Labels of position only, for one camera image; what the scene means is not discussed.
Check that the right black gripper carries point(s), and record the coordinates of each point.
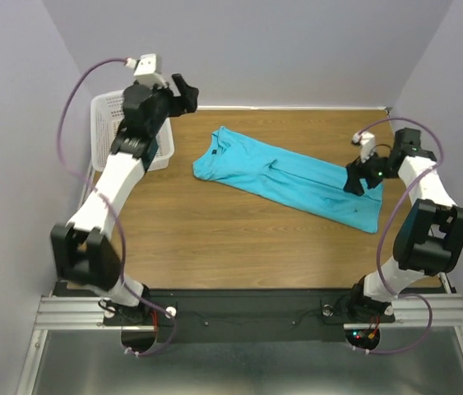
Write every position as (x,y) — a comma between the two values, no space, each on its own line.
(352,184)

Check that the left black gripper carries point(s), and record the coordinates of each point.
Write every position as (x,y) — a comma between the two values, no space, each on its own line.
(188,95)

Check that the turquoise t-shirt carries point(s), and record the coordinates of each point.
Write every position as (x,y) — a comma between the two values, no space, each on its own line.
(288,178)

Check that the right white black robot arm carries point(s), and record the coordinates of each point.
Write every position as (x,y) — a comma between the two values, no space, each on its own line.
(430,240)

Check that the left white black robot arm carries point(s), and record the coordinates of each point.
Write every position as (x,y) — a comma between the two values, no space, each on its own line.
(82,248)

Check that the white perforated plastic basket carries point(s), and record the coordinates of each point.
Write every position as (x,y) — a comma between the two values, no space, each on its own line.
(105,117)

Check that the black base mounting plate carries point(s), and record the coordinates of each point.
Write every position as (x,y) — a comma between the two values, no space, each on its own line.
(248,315)

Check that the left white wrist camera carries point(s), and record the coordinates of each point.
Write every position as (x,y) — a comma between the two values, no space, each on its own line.
(148,71)

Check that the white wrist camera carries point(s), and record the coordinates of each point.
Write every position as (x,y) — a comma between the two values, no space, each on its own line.
(148,71)
(366,142)

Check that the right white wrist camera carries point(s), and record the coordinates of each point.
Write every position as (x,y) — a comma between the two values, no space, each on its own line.
(366,142)

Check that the aluminium extrusion frame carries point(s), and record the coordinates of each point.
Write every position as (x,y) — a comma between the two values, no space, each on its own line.
(184,234)

